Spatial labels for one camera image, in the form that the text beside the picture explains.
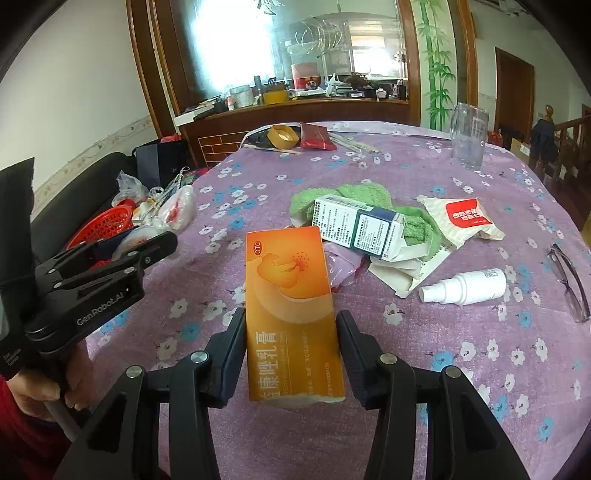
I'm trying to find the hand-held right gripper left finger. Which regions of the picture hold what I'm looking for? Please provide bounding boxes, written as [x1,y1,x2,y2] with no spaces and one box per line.
[53,307,247,480]

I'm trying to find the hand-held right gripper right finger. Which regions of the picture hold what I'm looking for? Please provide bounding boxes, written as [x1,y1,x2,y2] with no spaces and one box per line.
[335,310,532,480]

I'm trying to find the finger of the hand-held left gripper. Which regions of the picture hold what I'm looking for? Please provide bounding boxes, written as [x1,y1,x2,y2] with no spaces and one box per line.
[46,258,146,301]
[34,231,178,278]

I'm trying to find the orange medicine box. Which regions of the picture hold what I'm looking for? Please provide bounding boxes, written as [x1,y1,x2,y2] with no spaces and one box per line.
[245,226,347,409]

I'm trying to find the white and blue medicine box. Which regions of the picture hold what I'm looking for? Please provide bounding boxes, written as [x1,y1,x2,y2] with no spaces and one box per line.
[313,194,406,258]

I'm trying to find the person's left hand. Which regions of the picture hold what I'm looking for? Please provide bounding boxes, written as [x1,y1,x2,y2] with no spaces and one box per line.
[7,344,95,421]

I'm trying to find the white and red plastic bag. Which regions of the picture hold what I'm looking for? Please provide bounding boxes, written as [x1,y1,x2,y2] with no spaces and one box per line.
[159,185,197,232]

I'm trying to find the red plastic basket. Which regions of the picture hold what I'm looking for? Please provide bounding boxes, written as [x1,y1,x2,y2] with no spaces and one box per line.
[65,206,134,252]

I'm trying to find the clear plastic bag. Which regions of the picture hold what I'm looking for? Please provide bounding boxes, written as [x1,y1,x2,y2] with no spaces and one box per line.
[113,171,149,206]

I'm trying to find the dark shopping bag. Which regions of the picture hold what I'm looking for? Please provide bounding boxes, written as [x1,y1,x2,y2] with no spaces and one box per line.
[133,138,190,188]

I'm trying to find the pink plastic bag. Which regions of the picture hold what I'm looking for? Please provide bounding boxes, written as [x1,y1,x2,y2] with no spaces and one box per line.
[322,241,365,294]

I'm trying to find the black sofa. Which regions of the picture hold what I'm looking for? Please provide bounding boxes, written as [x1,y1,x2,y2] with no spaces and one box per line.
[30,152,139,254]

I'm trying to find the purple floral tablecloth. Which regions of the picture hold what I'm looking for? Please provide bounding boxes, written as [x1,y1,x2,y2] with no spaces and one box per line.
[85,121,591,480]

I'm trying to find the stack of books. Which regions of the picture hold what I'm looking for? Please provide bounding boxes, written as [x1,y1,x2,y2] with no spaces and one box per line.
[175,98,228,126]

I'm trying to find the white spray bottle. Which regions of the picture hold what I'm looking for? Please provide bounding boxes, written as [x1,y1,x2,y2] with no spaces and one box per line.
[419,268,508,306]

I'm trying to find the brown tape roll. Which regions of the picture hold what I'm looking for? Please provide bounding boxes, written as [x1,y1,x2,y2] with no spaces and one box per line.
[268,124,302,149]

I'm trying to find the green towel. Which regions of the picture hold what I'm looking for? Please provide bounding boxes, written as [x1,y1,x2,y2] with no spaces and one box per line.
[289,184,437,246]

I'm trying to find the white plastic tub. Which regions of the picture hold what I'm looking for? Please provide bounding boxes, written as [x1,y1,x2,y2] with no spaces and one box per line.
[229,85,256,109]

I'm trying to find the white packet with red label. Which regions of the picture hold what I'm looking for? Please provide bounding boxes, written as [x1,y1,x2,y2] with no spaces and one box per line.
[418,196,506,250]

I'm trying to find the wooden mirror cabinet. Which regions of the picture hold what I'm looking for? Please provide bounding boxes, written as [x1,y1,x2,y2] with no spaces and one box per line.
[127,0,476,168]

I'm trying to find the paper-wrapped chopsticks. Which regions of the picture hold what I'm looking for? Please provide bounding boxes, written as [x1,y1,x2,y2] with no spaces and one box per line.
[328,133,384,155]

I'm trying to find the red box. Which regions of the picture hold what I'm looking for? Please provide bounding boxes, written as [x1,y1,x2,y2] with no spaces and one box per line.
[291,63,322,90]

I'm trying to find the dark framed eyeglasses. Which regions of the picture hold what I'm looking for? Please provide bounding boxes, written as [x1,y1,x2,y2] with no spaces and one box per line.
[547,243,591,324]

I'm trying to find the dark jacket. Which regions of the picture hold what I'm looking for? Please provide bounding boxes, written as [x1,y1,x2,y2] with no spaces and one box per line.
[530,119,560,171]

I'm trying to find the wooden stair railing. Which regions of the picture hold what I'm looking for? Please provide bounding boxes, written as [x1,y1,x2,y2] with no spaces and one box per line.
[531,105,591,185]

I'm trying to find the brown wooden door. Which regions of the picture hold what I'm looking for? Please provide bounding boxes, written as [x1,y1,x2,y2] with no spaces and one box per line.
[495,47,536,144]

